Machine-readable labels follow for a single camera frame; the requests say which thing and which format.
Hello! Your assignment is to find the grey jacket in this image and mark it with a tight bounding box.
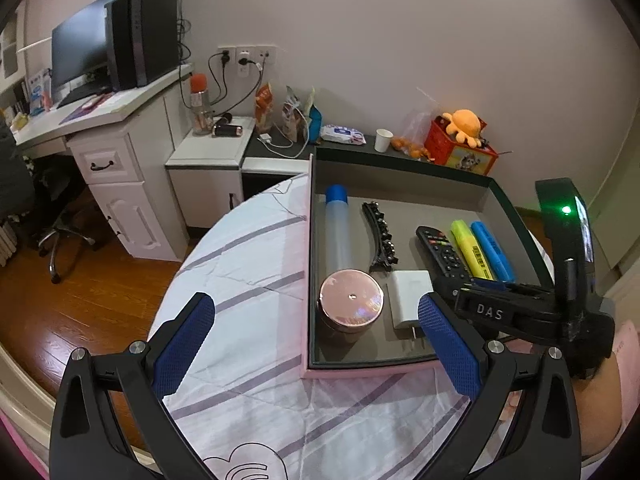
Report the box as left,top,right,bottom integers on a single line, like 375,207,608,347
0,120,36,221

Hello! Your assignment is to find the black office chair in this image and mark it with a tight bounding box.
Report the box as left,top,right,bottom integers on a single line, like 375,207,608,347
0,155,96,283

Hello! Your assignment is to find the red printed box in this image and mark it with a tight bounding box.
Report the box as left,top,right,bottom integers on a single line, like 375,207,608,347
424,116,499,177

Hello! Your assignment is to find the black computer monitor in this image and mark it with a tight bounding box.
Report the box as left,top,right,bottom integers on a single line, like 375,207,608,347
51,0,118,92

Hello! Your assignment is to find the white desk with drawers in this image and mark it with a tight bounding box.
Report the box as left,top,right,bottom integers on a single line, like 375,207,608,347
12,62,196,263

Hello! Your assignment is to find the small black cylinder device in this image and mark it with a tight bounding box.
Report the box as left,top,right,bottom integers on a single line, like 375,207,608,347
212,112,244,138

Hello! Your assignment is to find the black computer tower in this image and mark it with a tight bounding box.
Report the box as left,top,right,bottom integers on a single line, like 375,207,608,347
104,0,181,92

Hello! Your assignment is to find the orange octopus plush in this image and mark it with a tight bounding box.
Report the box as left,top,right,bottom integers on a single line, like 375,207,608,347
441,109,487,148

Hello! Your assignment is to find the blue and white carton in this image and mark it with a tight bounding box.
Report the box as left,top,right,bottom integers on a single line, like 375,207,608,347
27,67,53,115

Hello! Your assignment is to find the purple mouse pad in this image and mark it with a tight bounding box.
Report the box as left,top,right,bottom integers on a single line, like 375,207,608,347
57,92,116,126

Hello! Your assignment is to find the black hair clip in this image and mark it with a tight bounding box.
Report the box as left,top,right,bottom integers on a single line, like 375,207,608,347
361,201,401,273

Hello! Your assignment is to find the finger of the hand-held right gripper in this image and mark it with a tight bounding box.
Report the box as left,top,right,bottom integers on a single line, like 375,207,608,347
432,274,553,311

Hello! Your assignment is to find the white charger plug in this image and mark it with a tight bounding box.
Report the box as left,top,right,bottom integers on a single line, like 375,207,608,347
386,270,435,356

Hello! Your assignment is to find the pink storage box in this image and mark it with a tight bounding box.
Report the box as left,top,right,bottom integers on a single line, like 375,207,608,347
300,147,558,381

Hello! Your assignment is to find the black remote control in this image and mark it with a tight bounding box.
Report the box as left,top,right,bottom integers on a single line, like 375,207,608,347
416,226,473,281

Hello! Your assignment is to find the white wall socket strip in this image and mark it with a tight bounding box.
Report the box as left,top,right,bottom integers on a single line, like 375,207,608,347
216,45,277,78

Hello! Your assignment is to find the printed paper bag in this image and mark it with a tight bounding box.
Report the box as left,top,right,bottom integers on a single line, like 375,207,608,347
280,86,307,142

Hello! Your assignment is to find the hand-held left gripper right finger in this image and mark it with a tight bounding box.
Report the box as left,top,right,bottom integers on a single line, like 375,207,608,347
417,292,583,480

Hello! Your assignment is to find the black keyboard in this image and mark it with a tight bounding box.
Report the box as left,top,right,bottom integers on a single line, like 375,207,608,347
57,85,113,108

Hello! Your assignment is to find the person's right forearm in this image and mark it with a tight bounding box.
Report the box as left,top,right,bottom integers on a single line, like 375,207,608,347
570,320,640,461

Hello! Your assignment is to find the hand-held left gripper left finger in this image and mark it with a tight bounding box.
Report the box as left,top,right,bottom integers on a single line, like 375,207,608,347
49,292,217,480

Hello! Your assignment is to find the white radiator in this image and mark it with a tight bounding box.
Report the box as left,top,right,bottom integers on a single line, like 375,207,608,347
0,220,18,266

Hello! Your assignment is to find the orange snack bag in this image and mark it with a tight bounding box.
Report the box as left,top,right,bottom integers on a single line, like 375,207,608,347
254,82,275,131

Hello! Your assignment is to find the white charger with cable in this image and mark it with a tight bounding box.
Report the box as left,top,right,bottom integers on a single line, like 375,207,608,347
257,105,313,158

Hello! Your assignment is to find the clear bottle with orange cap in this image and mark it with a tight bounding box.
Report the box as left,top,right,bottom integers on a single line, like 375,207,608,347
190,73,213,136

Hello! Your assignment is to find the blue highlighter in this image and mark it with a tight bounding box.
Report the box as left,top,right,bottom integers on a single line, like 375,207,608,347
471,221,517,283

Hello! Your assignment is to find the plastic bag of oranges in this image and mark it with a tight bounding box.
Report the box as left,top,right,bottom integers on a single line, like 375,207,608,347
391,87,446,162

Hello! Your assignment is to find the yellow highlighter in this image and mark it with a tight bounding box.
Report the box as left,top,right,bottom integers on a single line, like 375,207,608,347
451,220,496,281

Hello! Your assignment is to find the white glass-door cabinet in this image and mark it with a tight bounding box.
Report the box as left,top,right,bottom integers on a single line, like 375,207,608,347
0,10,26,81

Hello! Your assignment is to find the clear tube with blue cap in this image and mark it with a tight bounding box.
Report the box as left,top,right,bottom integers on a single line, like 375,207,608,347
325,185,353,273

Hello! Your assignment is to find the blue snack bag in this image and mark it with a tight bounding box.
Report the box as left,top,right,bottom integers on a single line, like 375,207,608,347
304,87,325,142

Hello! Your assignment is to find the wet wipes pack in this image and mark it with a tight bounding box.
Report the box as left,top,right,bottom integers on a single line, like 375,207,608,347
320,124,366,145

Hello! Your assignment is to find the small white side cabinet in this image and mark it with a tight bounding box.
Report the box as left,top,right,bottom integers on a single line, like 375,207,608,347
165,116,257,231

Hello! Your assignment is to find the rose gold lidded jar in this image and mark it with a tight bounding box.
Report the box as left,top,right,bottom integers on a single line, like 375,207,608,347
318,269,385,343

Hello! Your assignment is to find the low black-topped white bench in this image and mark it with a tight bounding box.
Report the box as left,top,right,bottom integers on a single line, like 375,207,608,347
241,127,431,177

